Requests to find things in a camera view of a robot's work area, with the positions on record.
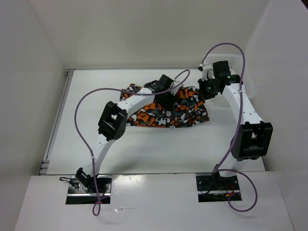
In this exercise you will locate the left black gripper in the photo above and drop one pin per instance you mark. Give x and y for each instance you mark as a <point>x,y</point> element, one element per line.
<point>168,105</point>

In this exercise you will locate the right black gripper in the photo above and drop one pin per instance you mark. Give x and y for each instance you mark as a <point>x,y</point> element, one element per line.
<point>203,95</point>

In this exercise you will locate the orange camouflage shorts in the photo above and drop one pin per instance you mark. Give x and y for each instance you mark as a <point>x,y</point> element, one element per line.
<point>187,110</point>

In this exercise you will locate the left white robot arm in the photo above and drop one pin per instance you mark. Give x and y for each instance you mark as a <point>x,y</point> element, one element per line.
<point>113,121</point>

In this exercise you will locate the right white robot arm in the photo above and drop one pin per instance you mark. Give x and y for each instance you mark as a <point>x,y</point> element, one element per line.
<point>252,136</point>

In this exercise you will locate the white plastic basket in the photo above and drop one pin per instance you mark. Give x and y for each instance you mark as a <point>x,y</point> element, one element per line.
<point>235,62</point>

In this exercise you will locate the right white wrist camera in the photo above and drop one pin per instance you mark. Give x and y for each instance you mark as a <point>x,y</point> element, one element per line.
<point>207,71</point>

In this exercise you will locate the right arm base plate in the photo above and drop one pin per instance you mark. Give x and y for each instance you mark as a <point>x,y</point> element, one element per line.
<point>214,188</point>

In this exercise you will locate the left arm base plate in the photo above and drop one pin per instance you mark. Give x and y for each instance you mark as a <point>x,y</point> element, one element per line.
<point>77,195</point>

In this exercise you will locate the aluminium rail frame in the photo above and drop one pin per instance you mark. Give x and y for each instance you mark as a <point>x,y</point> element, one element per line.
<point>46,159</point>

